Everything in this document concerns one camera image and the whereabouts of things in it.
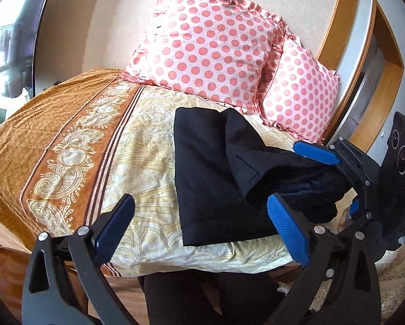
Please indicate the large pink polka-dot pillow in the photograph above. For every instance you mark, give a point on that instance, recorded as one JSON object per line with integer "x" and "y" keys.
{"x": 215, "y": 49}

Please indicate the person's dark trouser legs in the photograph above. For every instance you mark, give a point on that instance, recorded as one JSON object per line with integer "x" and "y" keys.
{"x": 201, "y": 297}

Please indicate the orange cream patterned bedspread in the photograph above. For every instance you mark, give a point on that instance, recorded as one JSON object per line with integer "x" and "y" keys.
{"x": 69, "y": 154}

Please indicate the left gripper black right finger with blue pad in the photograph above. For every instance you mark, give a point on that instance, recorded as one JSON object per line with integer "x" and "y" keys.
{"x": 339, "y": 283}

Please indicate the small pink polka-dot pillow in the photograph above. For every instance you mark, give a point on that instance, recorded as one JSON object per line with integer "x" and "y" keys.
{"x": 300, "y": 94}

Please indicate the beige fluffy sleeve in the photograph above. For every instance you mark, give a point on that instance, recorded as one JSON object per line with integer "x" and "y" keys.
{"x": 391, "y": 277}

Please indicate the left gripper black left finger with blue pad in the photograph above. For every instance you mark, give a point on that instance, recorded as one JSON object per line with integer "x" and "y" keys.
{"x": 48, "y": 295}

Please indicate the wooden door frame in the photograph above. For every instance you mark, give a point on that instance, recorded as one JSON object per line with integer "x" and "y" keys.
{"x": 371, "y": 92}

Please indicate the black pants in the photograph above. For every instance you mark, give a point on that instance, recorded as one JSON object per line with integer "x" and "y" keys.
{"x": 224, "y": 174}

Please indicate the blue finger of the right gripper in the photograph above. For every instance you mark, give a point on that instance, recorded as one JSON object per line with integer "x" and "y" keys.
{"x": 318, "y": 153}
{"x": 354, "y": 207}

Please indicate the black glossy wardrobe panel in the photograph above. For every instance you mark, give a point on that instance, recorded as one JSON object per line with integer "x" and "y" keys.
{"x": 19, "y": 27}

